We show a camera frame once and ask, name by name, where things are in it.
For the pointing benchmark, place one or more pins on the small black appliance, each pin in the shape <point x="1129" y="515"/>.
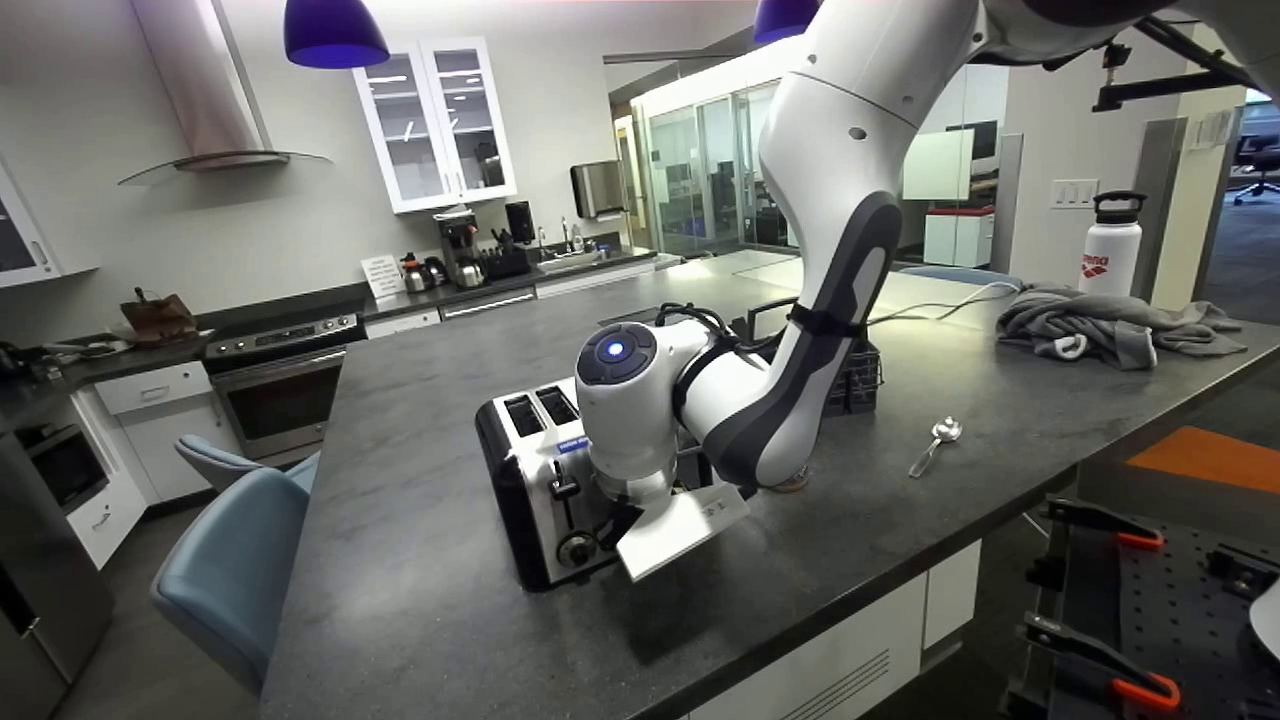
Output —
<point x="520" y="222"/>

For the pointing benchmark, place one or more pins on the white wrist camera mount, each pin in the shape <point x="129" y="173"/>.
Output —
<point x="680" y="528"/>

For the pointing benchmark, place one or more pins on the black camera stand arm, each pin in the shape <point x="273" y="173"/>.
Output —
<point x="1175" y="83"/>

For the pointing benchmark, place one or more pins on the white water bottle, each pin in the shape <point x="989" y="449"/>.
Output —
<point x="1111" y="253"/>

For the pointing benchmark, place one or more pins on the white base cabinet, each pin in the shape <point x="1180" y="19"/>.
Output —
<point x="145" y="425"/>

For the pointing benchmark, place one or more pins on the silver metal spoon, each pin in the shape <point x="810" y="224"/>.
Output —
<point x="946" y="431"/>

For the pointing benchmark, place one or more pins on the black coffee maker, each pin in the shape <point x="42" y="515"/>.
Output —
<point x="461" y="245"/>

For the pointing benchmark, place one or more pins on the purple pendant lamp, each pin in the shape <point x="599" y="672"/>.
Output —
<point x="332" y="38"/>
<point x="781" y="19"/>

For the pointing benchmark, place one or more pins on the silver four-slot toaster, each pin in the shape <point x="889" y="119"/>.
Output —
<point x="533" y="487"/>

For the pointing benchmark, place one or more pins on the light blue chair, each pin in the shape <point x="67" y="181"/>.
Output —
<point x="226" y="575"/>
<point x="212" y="461"/>

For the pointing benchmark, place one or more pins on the black cutlery caddy basket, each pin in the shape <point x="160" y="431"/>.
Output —
<point x="861" y="383"/>

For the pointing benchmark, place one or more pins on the white wall switch plate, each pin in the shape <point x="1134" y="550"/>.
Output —
<point x="1073" y="192"/>

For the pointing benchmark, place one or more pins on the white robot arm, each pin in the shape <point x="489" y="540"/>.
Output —
<point x="833" y="160"/>

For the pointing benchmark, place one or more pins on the brown wooden basket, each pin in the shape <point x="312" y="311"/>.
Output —
<point x="157" y="319"/>

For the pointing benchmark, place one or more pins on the stainless steel oven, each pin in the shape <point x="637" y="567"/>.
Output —
<point x="282" y="395"/>

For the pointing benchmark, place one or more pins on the orange floor mat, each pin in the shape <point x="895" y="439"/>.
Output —
<point x="1204" y="461"/>

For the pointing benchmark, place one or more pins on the stainless steel fridge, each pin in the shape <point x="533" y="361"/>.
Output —
<point x="44" y="586"/>

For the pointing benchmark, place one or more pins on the silver range hood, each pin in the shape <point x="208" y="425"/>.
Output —
<point x="200" y="95"/>

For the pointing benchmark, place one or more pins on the silver wall dispenser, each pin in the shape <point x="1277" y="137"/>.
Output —
<point x="599" y="190"/>

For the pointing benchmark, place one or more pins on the white glass-door wall cabinet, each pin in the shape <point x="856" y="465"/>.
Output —
<point x="437" y="125"/>

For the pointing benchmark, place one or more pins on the black perforated work table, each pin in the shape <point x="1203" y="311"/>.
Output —
<point x="1186" y="622"/>

